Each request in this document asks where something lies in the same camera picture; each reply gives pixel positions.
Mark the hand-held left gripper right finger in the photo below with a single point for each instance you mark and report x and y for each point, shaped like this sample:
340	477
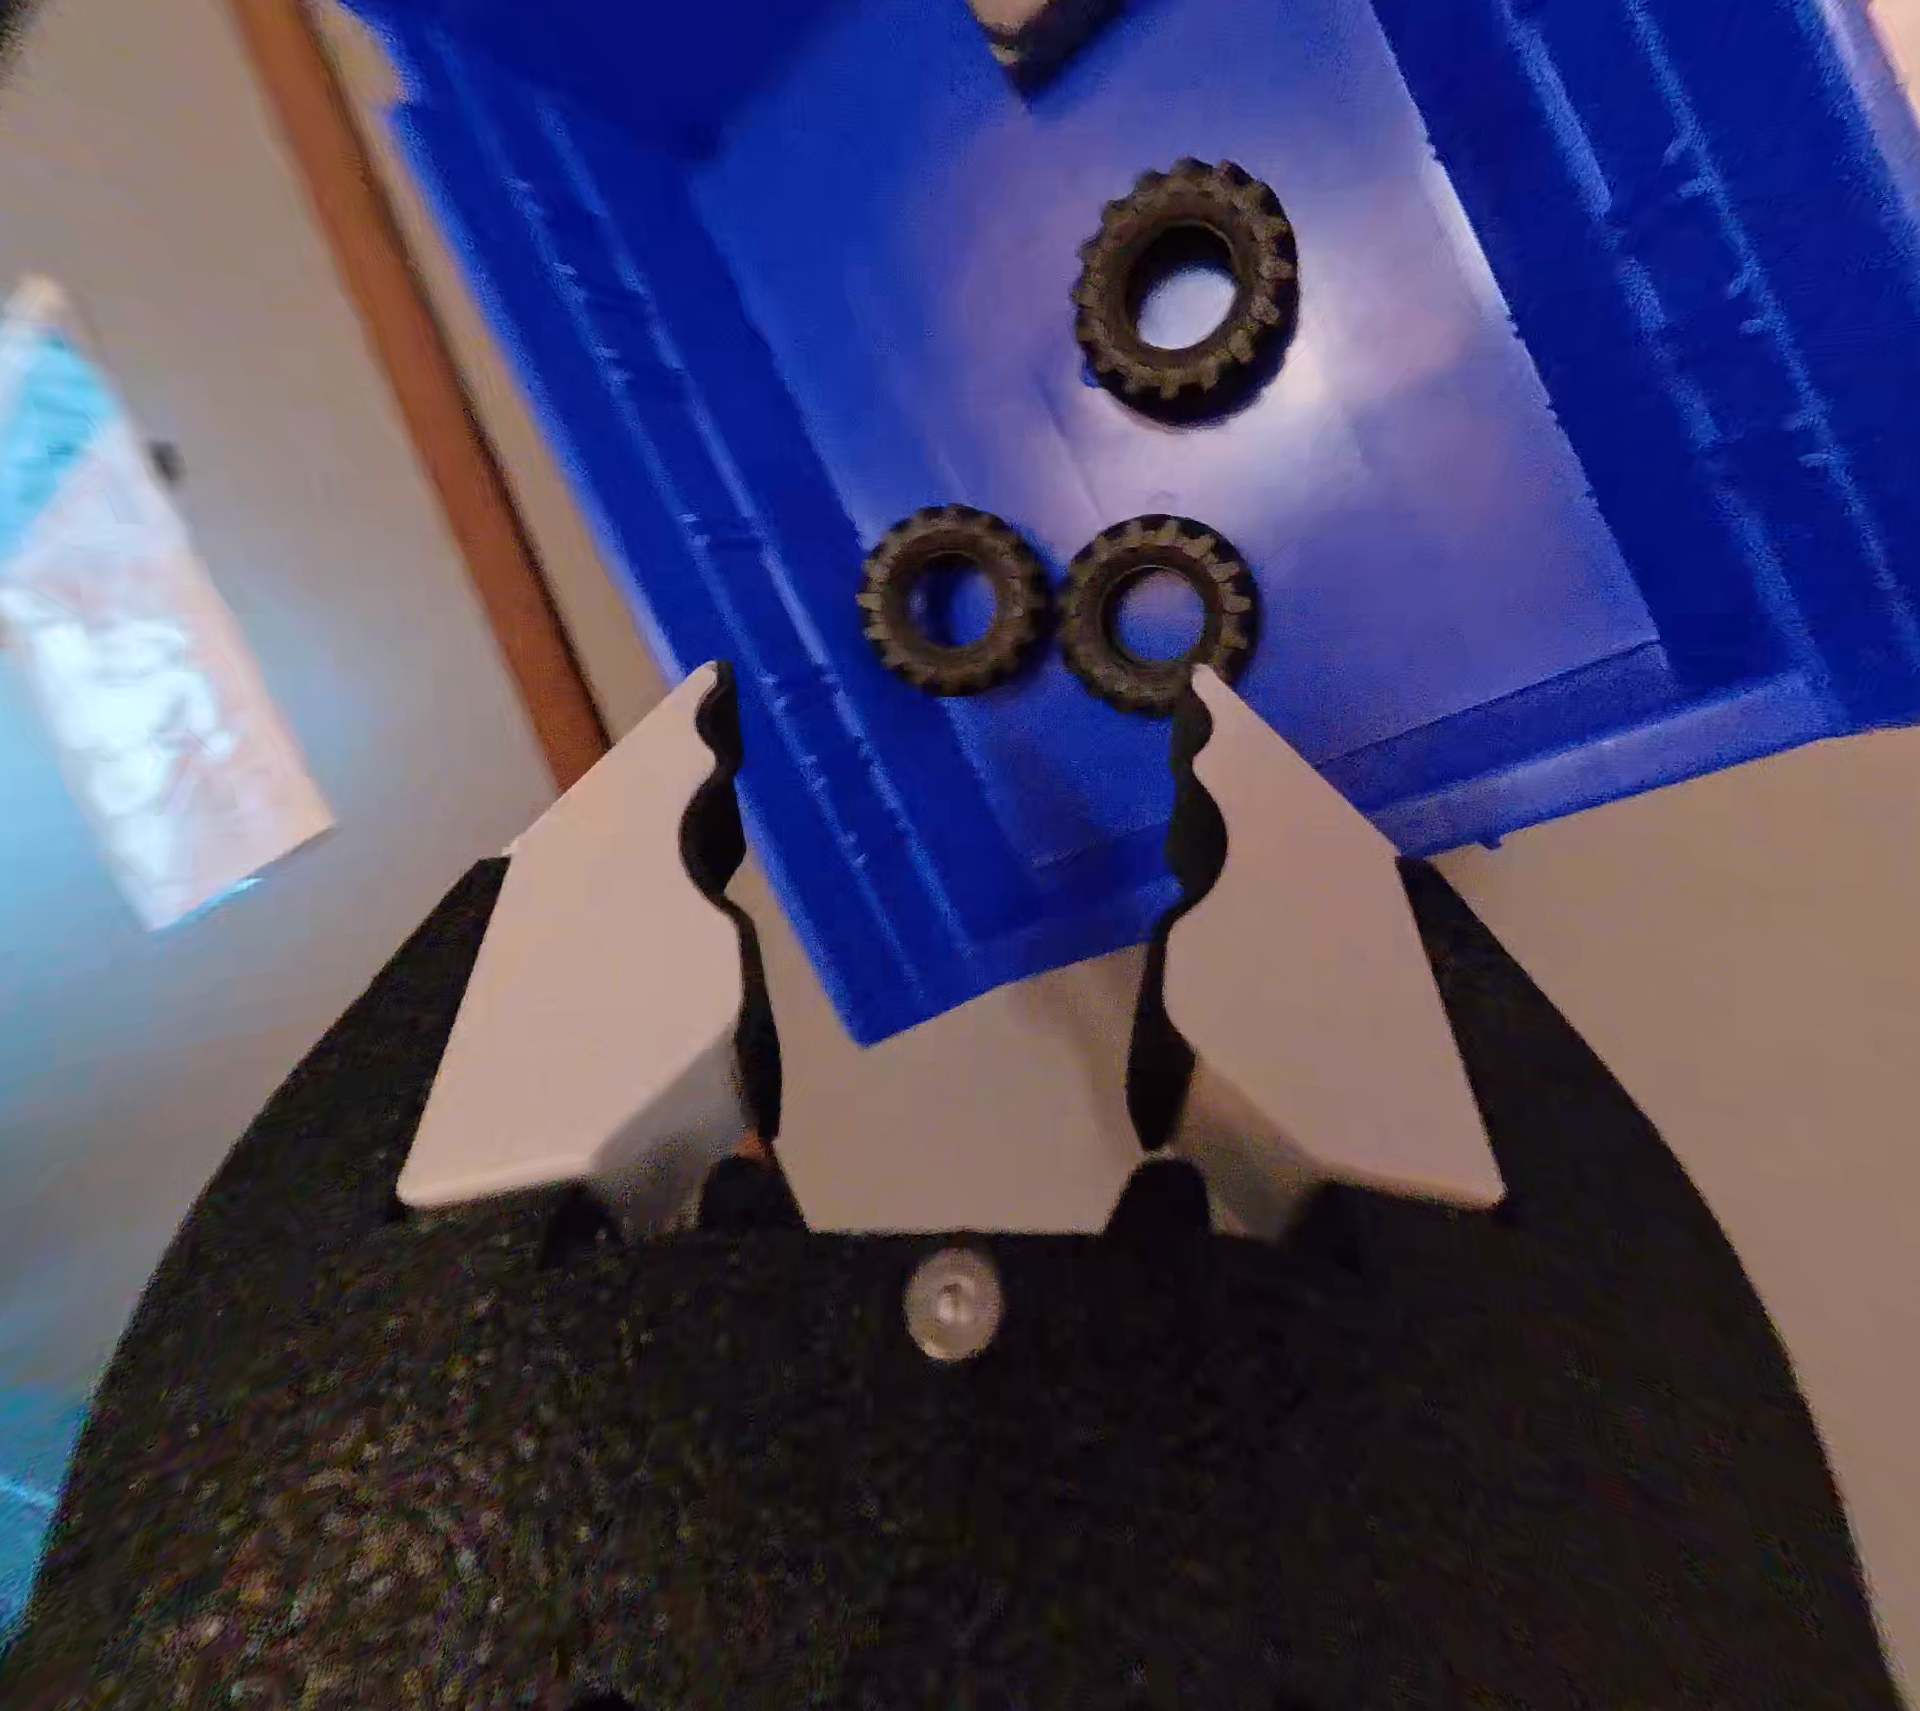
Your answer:
1320	992

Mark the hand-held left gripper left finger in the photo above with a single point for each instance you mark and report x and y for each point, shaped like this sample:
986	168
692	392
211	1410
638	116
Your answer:
569	992

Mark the small black toy tire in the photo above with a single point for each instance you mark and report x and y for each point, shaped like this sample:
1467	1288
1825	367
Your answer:
1085	621
883	600

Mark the brown wooden strip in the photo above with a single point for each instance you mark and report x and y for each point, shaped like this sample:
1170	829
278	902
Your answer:
421	392

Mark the large black toy tire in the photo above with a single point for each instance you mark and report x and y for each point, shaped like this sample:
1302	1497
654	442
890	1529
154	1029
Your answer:
1103	310

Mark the blue plastic bin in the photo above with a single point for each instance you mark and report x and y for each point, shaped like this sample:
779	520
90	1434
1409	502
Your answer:
902	243

